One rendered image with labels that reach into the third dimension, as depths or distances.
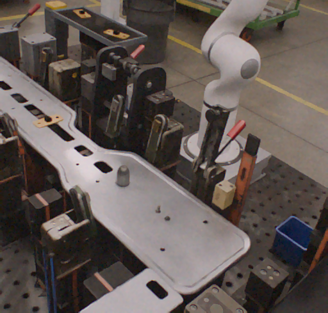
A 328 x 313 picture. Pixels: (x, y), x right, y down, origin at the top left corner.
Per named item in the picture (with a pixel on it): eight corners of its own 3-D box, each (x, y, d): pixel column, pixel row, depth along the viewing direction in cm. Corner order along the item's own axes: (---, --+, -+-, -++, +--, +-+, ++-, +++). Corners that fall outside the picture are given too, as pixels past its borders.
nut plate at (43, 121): (38, 128, 119) (38, 125, 118) (31, 122, 121) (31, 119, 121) (64, 120, 124) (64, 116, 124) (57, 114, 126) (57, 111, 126)
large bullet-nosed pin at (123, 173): (113, 186, 104) (114, 164, 101) (123, 181, 106) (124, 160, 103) (121, 193, 103) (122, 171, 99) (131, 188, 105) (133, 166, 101)
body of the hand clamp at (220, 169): (175, 263, 123) (191, 166, 103) (191, 252, 127) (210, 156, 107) (189, 276, 120) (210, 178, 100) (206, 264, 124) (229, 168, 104)
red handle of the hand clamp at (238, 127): (194, 162, 102) (236, 115, 105) (196, 167, 103) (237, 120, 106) (207, 171, 99) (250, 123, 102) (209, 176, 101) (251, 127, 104)
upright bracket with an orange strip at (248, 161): (209, 286, 117) (247, 133, 89) (212, 283, 118) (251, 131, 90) (217, 293, 116) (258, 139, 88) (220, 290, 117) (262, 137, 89)
